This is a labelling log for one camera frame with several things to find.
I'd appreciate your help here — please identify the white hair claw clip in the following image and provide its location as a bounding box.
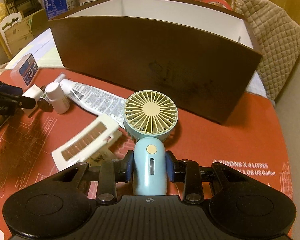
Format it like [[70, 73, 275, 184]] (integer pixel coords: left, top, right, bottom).
[[52, 114, 122, 171]]

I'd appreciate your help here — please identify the blue handheld mini fan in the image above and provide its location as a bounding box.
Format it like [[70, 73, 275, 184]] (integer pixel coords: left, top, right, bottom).
[[123, 90, 178, 196]]

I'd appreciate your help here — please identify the clear plastic case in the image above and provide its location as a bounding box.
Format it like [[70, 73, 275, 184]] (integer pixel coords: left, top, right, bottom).
[[10, 53, 39, 91]]

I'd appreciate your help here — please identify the white usb charger cube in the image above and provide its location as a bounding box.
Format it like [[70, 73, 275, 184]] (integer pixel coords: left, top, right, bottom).
[[21, 85, 43, 116]]

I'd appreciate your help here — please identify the white pill bottle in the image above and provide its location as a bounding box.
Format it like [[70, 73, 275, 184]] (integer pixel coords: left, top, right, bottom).
[[45, 81, 70, 114]]

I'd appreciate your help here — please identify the white cream tube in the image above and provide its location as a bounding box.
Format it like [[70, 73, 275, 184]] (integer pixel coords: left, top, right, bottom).
[[59, 79, 126, 128]]

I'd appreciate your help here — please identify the brown cardboard storage box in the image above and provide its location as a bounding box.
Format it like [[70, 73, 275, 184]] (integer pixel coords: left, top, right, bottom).
[[49, 0, 262, 124]]

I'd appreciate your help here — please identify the brown cardboard carton with handle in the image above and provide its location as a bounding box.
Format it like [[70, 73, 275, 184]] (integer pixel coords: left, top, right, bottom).
[[0, 9, 49, 60]]

